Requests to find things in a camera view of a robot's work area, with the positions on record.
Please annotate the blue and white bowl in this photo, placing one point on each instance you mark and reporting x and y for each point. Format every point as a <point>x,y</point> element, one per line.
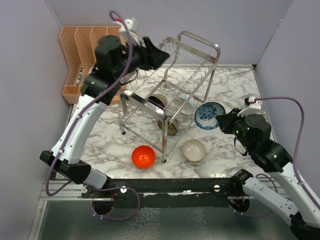
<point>205,115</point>

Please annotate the red bowl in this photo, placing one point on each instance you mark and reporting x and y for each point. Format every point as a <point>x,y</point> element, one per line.
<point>143,156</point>

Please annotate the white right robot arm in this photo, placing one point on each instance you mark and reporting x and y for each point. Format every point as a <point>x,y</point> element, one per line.
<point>301,210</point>

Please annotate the peach plastic file organizer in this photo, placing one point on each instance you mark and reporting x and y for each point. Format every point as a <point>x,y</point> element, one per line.
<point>78,44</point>

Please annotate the steel wire dish rack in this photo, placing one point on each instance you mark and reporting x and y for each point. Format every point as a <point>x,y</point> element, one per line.
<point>189,70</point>

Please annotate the black bowl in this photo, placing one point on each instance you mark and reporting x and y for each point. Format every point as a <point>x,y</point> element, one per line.
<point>159,101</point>

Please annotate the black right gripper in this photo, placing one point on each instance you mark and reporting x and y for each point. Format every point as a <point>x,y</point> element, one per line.
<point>225,121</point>

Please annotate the beige speckled bowl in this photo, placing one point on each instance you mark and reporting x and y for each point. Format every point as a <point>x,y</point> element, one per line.
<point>194,150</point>

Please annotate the dark patterned cream-inside bowl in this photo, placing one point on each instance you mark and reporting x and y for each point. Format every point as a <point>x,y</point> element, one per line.
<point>172,128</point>

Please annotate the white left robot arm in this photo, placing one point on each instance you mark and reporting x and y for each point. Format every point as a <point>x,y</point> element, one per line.
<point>65,156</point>

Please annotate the black aluminium frame rail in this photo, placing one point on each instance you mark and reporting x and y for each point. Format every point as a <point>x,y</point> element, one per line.
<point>169,193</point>

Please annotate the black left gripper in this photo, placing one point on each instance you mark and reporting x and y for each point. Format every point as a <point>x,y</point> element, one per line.
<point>153,57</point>

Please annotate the small green white tube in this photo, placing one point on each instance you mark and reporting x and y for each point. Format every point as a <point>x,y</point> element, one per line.
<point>78,79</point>

